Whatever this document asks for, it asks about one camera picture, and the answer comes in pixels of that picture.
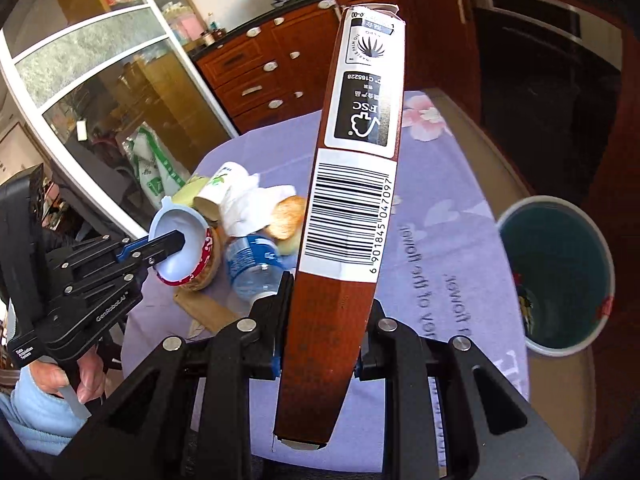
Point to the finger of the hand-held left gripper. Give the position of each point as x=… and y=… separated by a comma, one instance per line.
x=115, y=279
x=155, y=246

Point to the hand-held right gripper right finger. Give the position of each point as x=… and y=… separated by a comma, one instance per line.
x=395, y=355

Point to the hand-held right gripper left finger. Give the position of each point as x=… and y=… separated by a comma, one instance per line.
x=267, y=320

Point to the pale green peel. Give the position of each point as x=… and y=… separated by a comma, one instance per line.
x=187, y=191

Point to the brown carton box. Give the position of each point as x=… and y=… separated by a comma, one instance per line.
x=350, y=220

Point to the white bin with teal inside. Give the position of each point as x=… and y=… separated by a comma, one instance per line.
x=555, y=280

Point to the person's left forearm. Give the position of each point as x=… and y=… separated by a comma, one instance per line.
x=35, y=420

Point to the person's left hand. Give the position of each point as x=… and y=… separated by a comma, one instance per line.
x=91, y=380

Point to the red print paper bowl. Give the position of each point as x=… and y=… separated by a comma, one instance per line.
x=205, y=265

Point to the crushed plastic water bottle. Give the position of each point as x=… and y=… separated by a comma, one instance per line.
x=252, y=265

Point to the brown tape strip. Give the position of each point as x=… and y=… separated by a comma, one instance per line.
x=207, y=310

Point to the green and white plastic bag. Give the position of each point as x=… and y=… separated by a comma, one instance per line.
x=152, y=170

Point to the white paper cup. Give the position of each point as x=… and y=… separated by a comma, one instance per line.
x=215, y=190

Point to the crumpled white tissue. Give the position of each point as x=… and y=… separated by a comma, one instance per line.
x=245, y=205

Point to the round bread bun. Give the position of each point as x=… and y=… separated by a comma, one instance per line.
x=287, y=217

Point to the purple floral tablecloth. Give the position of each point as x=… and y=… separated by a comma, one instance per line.
x=440, y=240

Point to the white framed glass door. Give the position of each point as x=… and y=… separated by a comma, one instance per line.
x=100, y=75

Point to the red wooden drawer cabinet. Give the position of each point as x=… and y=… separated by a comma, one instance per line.
x=295, y=65

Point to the black built-in oven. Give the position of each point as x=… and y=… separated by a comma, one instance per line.
x=540, y=90

